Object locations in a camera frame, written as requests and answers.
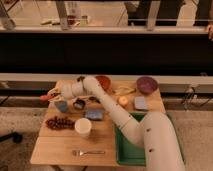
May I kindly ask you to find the silver fork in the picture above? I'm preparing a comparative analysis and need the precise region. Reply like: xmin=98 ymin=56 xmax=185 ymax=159
xmin=72 ymin=150 xmax=105 ymax=156

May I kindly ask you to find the wooden table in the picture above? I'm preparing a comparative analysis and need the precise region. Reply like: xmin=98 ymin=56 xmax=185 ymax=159
xmin=30 ymin=79 xmax=167 ymax=168

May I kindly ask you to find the dark small container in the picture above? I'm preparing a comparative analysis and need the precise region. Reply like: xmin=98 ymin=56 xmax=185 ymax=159
xmin=73 ymin=99 xmax=86 ymax=110

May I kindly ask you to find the blue cup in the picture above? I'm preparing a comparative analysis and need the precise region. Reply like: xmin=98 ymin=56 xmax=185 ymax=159
xmin=55 ymin=101 xmax=68 ymax=113

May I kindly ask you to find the red bowl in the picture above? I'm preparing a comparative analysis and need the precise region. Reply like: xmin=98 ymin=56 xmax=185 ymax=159
xmin=96 ymin=75 xmax=111 ymax=91

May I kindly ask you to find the green plastic tray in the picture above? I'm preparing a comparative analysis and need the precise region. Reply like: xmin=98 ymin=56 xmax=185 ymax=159
xmin=114 ymin=112 xmax=185 ymax=167

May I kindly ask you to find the grey blue sponge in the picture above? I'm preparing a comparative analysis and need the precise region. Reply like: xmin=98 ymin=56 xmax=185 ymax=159
xmin=134 ymin=96 xmax=148 ymax=111

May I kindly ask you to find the yellow round fruit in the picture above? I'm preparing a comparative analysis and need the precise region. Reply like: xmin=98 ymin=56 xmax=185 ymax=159
xmin=118 ymin=96 xmax=129 ymax=107

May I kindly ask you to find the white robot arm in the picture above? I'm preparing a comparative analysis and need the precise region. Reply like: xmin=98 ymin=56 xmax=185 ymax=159
xmin=48 ymin=76 xmax=185 ymax=171

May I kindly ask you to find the small metal cup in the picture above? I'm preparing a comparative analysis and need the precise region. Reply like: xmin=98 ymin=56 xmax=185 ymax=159
xmin=77 ymin=76 xmax=85 ymax=82

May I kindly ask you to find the purple bowl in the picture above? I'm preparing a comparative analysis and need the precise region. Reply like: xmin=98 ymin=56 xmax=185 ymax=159
xmin=136 ymin=76 xmax=158 ymax=95

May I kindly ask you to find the bunch of dark grapes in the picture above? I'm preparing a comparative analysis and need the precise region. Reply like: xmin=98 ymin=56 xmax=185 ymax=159
xmin=45 ymin=116 xmax=75 ymax=130

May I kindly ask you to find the yellow banana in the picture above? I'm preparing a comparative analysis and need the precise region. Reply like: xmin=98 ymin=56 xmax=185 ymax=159
xmin=114 ymin=87 xmax=135 ymax=96

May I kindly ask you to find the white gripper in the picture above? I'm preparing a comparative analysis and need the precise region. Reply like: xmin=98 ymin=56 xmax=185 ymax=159
xmin=47 ymin=84 xmax=74 ymax=102

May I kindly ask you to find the red pepper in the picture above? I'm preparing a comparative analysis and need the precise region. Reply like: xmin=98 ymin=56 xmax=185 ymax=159
xmin=40 ymin=94 xmax=56 ymax=101

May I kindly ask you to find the white plastic cup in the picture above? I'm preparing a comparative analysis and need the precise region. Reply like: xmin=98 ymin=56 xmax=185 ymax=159
xmin=74 ymin=118 xmax=92 ymax=138

